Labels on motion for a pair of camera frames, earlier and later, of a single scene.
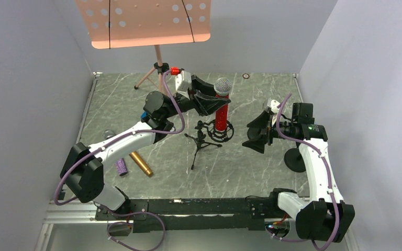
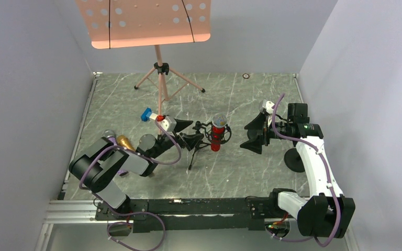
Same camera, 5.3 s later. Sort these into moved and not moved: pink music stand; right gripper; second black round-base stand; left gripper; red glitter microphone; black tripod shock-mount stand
Moved: red glitter microphone; left gripper
Not moved: second black round-base stand; black tripod shock-mount stand; pink music stand; right gripper
